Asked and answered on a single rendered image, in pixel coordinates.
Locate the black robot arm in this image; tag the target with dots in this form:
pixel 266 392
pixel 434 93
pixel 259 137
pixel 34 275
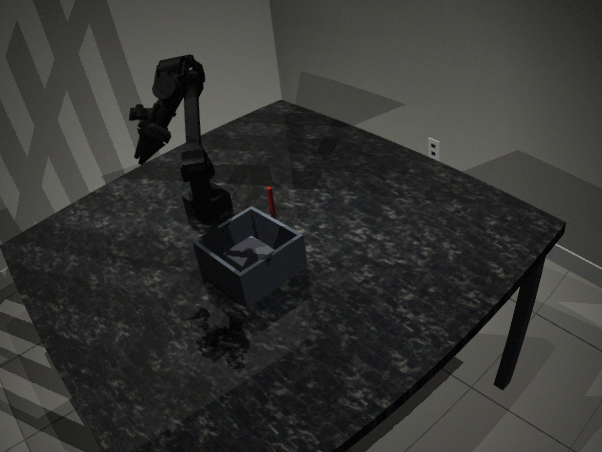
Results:
pixel 173 81

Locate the dark red peg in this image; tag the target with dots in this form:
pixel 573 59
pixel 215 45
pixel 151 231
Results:
pixel 270 199

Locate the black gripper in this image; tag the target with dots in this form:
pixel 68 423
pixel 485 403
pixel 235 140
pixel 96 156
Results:
pixel 153 135

